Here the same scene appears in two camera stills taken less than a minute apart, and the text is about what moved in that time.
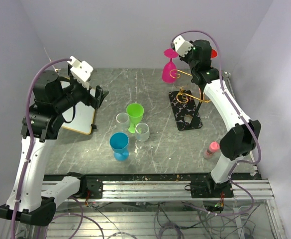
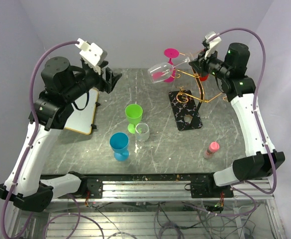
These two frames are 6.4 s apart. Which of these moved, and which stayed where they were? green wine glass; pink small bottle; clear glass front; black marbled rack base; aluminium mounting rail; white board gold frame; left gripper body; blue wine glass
Moved: left gripper body
Stayed: aluminium mounting rail; black marbled rack base; pink small bottle; green wine glass; blue wine glass; white board gold frame; clear glass front
